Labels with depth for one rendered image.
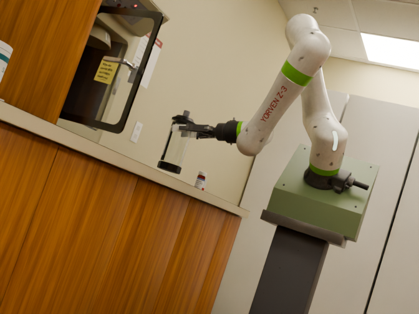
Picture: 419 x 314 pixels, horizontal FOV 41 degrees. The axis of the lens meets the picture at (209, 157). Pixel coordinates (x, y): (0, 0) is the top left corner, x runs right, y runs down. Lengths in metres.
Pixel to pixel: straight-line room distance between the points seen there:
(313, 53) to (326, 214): 0.64
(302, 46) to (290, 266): 0.84
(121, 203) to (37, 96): 0.44
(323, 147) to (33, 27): 1.13
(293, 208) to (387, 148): 2.53
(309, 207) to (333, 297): 2.43
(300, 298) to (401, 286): 2.38
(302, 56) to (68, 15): 0.78
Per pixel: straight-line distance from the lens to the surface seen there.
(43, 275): 1.71
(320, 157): 2.22
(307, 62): 1.98
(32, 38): 1.96
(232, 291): 4.82
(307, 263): 2.23
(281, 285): 2.24
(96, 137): 2.15
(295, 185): 2.29
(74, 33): 1.87
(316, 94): 2.26
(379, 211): 4.61
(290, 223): 2.18
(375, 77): 5.37
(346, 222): 2.22
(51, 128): 1.49
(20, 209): 1.54
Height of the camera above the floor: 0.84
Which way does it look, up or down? 6 degrees up
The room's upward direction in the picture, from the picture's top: 19 degrees clockwise
